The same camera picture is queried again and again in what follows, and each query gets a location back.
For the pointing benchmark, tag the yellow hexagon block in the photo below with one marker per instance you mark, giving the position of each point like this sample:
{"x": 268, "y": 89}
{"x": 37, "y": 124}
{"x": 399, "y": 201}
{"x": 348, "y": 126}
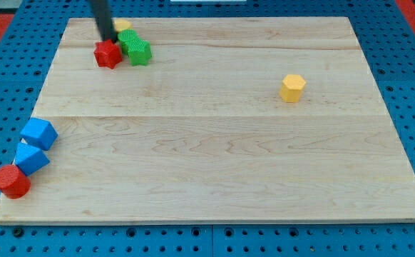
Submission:
{"x": 292, "y": 88}

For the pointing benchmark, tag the green circle block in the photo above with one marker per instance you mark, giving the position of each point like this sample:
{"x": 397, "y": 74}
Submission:
{"x": 126, "y": 37}

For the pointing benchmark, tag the light wooden board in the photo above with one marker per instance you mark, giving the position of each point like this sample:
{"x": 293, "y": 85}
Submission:
{"x": 201, "y": 135}

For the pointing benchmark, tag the green star block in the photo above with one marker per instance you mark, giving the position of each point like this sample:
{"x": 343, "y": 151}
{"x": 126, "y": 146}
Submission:
{"x": 139, "y": 52}

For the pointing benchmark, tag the red star block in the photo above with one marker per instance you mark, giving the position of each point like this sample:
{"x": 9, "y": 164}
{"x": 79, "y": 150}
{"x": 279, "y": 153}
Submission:
{"x": 107, "y": 54}

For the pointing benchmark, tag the yellow block behind rod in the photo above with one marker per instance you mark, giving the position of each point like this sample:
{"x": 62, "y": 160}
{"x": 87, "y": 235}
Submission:
{"x": 122, "y": 24}

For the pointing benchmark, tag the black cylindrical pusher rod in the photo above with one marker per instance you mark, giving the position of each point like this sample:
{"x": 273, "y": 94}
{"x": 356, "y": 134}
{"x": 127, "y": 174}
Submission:
{"x": 104, "y": 22}

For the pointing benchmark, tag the blue cube block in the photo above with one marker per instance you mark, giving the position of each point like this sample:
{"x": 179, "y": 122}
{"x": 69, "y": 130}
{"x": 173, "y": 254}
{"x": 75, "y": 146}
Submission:
{"x": 39, "y": 133}

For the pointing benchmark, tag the blue triangle block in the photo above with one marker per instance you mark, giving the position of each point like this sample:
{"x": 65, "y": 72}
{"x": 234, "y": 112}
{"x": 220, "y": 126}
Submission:
{"x": 30, "y": 159}

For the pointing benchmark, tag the red cylinder block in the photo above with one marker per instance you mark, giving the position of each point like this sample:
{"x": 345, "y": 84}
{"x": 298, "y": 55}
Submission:
{"x": 14, "y": 183}

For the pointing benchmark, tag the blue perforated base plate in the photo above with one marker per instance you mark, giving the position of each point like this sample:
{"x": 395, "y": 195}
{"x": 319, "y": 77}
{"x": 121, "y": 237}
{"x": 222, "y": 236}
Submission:
{"x": 29, "y": 34}

